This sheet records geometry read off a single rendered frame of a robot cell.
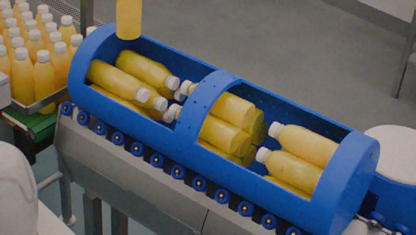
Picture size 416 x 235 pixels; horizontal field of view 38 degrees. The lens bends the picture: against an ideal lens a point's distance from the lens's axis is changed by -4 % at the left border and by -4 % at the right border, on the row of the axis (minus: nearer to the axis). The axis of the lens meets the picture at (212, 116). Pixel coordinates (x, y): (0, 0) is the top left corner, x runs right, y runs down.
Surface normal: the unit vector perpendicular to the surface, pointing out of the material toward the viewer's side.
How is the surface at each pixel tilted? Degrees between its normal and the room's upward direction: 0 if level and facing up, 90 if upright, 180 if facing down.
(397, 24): 76
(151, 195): 70
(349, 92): 0
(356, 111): 0
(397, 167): 0
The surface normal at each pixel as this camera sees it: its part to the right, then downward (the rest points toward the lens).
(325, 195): -0.49, 0.04
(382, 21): -0.62, 0.17
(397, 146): 0.09, -0.82
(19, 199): 0.77, 0.27
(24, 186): 0.93, 0.04
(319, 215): -0.58, 0.38
